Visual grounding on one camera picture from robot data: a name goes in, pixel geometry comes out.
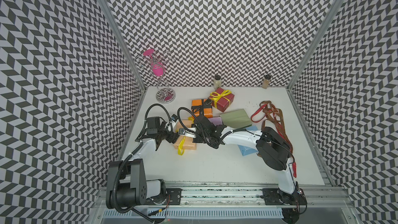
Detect peach gift box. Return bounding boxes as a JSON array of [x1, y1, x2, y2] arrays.
[[174, 120, 197, 150]]

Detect yellow ribbon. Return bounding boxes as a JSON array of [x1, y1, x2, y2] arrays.
[[209, 90, 232, 108], [177, 117, 193, 156]]

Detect purple gift box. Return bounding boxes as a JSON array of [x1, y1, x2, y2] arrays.
[[208, 117, 223, 126]]

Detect black printed ribbon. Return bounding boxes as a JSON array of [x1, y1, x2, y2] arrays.
[[191, 99, 214, 116]]

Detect green gift box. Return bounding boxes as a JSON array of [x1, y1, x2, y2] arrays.
[[220, 109, 252, 129]]

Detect blue gift box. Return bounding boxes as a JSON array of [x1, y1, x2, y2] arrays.
[[238, 125, 258, 156]]

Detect brown ribbon of purple box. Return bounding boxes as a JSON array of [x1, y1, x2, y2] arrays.
[[260, 101, 293, 153]]

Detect red ribbon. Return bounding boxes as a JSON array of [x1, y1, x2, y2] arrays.
[[250, 104, 297, 178]]

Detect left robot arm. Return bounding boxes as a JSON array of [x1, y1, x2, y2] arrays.
[[106, 114, 179, 213]]

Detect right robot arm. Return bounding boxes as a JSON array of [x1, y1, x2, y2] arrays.
[[178, 117, 302, 207]]

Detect maroon gift box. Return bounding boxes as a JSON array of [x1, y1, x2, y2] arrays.
[[211, 88, 235, 113]]

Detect yellow ribbon on maroon box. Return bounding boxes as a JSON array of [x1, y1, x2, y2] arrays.
[[209, 90, 232, 108]]

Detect white spice shaker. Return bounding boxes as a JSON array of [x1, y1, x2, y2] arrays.
[[213, 75, 222, 90]]

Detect brown spice shaker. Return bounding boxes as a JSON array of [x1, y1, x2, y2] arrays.
[[262, 75, 272, 89]]

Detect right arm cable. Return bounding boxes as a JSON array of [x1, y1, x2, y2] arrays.
[[177, 107, 224, 149]]

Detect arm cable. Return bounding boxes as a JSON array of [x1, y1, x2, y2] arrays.
[[177, 107, 224, 149], [135, 103, 172, 141]]

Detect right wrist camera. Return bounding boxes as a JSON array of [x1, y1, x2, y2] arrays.
[[178, 128, 196, 138]]

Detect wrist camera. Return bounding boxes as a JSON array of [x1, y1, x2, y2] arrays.
[[178, 128, 196, 138], [171, 114, 178, 124]]

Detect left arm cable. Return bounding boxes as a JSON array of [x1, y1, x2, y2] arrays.
[[135, 103, 172, 141]]

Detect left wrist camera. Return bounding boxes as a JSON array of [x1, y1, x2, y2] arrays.
[[171, 114, 178, 124]]

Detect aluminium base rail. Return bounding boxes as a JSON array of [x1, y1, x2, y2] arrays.
[[99, 181, 355, 209]]

